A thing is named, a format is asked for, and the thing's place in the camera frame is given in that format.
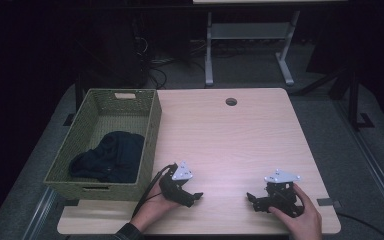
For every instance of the dark cloth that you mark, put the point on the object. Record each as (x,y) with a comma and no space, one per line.
(116,156)

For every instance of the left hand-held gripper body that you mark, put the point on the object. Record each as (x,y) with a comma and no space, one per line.
(173,186)

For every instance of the person's left hand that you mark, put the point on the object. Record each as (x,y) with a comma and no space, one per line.
(153,208)

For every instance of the black metal stand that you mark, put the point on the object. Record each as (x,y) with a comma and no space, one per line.
(353,96)

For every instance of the person's right hand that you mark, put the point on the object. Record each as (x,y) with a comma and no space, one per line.
(305,221)

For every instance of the white metal table frame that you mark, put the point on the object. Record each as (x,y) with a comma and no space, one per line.
(246,31)

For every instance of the metal floor rail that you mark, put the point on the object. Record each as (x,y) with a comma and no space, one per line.
(373,160)
(40,213)

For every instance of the green woven basket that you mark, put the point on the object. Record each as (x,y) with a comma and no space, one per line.
(80,140)

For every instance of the dark cabinet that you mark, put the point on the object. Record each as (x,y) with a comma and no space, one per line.
(120,50)

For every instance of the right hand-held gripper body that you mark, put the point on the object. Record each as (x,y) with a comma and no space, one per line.
(281,193)

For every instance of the grey tape strip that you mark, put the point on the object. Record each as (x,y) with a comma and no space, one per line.
(328,202)

